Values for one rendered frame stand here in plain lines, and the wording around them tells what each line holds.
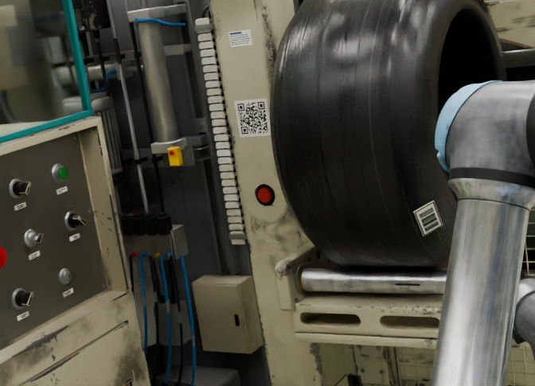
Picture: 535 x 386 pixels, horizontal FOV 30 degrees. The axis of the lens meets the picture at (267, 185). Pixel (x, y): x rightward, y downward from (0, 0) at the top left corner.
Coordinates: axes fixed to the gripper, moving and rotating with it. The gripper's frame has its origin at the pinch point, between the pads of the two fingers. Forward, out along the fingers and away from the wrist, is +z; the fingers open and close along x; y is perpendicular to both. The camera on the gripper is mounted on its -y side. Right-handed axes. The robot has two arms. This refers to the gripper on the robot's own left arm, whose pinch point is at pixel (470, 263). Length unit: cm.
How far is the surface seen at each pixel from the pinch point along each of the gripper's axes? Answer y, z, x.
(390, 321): -17.4, 25.6, 13.2
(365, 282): -8.3, 27.4, 13.8
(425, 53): 28.5, 17.7, -12.2
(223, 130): 22, 58, 22
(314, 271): -5.2, 35.8, 20.8
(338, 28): 37.0, 27.6, -2.8
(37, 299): 16, 43, 69
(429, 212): 5.1, 12.5, 0.0
